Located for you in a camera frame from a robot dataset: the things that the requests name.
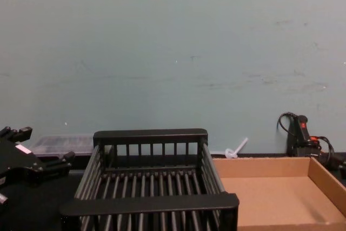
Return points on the black rack with steel bars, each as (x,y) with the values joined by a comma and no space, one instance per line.
(151,206)

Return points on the clear plastic case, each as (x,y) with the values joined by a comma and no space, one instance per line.
(59,144)

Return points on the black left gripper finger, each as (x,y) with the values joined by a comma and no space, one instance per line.
(58,164)
(19,132)

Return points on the small white three-armed plastic piece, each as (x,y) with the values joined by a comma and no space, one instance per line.
(233,153)

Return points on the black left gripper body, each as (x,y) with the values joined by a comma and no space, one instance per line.
(19,162)

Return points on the shallow brown cardboard tray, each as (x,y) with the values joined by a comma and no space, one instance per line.
(270,195)

